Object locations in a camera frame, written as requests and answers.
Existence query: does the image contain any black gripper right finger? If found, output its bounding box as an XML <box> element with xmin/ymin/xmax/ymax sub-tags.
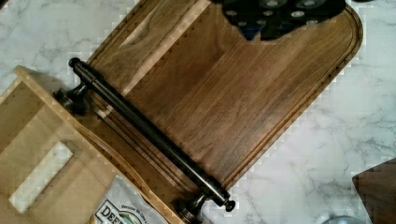
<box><xmin>261</xmin><ymin>0</ymin><xmax>347</xmax><ymax>41</ymax></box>

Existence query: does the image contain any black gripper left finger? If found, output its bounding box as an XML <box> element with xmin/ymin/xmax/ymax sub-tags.
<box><xmin>221</xmin><ymin>0</ymin><xmax>275</xmax><ymax>41</ymax></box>

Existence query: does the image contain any dark wooden cutting board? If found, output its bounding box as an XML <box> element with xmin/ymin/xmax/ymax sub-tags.
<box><xmin>89</xmin><ymin>0</ymin><xmax>362</xmax><ymax>187</ymax></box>

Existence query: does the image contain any wooden block on lid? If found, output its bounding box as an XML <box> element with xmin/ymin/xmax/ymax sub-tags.
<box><xmin>352</xmin><ymin>159</ymin><xmax>396</xmax><ymax>224</ymax></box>

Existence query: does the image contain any Deep River chips bag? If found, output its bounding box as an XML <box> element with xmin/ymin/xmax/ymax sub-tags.
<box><xmin>90</xmin><ymin>175</ymin><xmax>168</xmax><ymax>224</ymax></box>

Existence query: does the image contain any light wooden drawer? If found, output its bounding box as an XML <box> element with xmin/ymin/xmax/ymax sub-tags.
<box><xmin>0</xmin><ymin>66</ymin><xmax>183</xmax><ymax>224</ymax></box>

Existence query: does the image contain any black metal drawer handle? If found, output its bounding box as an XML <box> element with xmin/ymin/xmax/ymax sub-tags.
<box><xmin>53</xmin><ymin>58</ymin><xmax>235</xmax><ymax>224</ymax></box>

